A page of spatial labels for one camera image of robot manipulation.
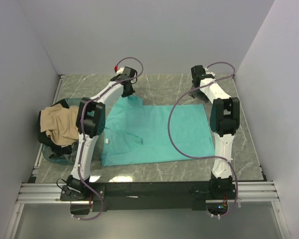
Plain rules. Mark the teal plastic laundry bin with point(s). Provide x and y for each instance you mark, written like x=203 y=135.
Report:
x=47 y=152

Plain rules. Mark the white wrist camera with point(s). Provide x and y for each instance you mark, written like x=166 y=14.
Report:
x=118 y=70
x=209 y=75

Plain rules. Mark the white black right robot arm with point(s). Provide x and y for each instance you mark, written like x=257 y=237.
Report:
x=224 y=122

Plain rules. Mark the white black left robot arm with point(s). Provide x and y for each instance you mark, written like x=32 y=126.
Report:
x=91 y=123

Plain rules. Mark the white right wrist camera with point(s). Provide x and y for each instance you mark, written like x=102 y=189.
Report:
x=209 y=75

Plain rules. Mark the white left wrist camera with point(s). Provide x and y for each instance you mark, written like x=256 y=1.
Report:
x=118 y=70

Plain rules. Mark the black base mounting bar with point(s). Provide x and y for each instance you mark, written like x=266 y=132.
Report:
x=143 y=196

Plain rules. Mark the grey t-shirt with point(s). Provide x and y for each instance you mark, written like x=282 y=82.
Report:
x=70 y=152

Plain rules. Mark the teal t-shirt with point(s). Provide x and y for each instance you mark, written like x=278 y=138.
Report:
x=139 y=134

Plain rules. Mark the beige t-shirt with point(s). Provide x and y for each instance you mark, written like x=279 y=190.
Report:
x=59 y=124

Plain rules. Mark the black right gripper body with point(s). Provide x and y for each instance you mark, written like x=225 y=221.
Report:
x=198 y=93

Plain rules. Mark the aluminium frame rail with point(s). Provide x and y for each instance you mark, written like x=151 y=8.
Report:
x=250 y=191

